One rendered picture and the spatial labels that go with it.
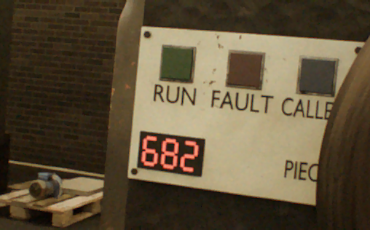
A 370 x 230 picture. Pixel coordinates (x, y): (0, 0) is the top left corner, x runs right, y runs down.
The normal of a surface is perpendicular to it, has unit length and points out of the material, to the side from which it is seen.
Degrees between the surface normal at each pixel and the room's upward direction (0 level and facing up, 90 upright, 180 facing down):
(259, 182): 90
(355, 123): 90
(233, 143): 90
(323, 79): 90
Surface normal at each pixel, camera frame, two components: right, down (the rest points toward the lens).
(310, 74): -0.32, 0.02
